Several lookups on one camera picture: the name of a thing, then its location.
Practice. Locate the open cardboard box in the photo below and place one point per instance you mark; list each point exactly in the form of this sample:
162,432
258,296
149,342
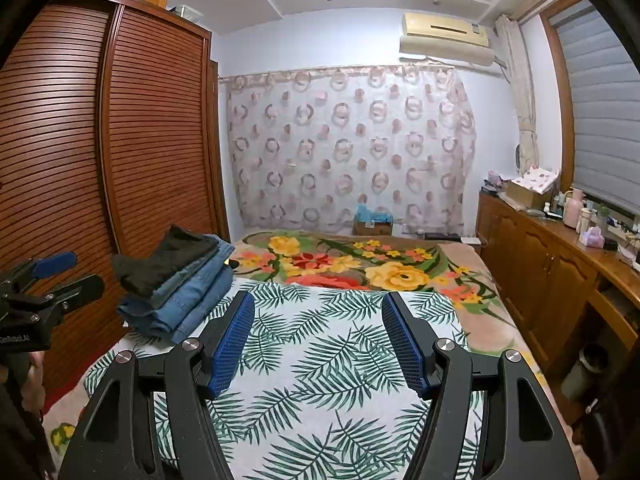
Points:
527,192

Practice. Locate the small cardboard box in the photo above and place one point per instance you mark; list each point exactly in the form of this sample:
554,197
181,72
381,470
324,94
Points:
372,230

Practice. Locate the white bottle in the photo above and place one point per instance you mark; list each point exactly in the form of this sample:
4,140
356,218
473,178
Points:
584,221

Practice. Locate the person's left forearm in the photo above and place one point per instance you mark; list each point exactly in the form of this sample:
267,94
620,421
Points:
20,425

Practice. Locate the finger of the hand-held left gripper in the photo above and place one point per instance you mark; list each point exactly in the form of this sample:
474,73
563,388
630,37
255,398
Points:
75,287
52,262

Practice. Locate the pink thermos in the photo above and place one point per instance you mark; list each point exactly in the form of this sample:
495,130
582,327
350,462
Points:
573,210

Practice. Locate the blue cloth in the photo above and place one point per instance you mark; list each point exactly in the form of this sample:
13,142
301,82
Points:
374,214

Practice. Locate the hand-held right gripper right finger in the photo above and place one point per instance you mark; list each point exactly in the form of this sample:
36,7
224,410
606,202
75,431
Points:
407,345

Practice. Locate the wooden slatted wardrobe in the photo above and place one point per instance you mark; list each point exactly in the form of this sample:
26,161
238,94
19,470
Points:
150,135

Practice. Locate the long wooden cabinet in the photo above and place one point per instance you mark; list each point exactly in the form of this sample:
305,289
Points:
535,265

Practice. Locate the pink tissue pack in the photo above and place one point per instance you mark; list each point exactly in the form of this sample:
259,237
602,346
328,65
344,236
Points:
594,238

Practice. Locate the tied window curtain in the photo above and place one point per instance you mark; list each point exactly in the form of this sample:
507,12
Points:
522,90

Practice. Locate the wall air conditioner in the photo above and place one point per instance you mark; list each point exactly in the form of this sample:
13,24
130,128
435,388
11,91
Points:
445,30

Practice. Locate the person's left hand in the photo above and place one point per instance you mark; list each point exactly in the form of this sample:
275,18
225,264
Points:
35,377

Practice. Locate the black pants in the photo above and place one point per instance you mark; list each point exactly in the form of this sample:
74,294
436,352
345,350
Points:
155,260

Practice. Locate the floral blanket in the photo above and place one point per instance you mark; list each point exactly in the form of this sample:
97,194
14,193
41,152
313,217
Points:
350,260

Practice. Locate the green leaf print blanket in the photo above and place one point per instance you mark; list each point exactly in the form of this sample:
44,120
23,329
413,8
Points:
320,340

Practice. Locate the grey cylindrical bin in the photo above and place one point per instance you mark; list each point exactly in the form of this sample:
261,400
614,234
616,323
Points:
585,372

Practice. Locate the clear storage box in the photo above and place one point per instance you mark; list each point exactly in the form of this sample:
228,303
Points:
186,12

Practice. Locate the grey window blind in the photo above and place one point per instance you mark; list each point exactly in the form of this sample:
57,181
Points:
605,110

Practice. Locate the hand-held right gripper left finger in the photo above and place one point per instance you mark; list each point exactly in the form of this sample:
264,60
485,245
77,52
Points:
230,345

